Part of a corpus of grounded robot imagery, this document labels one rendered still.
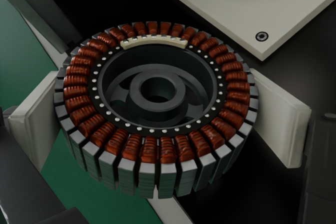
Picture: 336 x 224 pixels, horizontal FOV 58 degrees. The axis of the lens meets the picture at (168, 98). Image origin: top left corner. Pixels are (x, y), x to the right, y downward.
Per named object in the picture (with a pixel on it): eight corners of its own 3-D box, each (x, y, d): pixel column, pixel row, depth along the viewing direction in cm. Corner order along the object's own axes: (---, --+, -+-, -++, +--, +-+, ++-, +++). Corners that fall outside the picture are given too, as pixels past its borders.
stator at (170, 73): (267, 194, 16) (293, 160, 14) (52, 211, 15) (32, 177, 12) (222, 55, 24) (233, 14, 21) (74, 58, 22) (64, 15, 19)
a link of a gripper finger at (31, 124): (36, 182, 13) (17, 183, 13) (67, 116, 19) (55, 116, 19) (26, 116, 12) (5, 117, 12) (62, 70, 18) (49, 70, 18)
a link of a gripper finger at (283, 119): (296, 108, 13) (313, 108, 13) (243, 67, 19) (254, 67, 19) (286, 169, 14) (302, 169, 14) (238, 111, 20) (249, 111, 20)
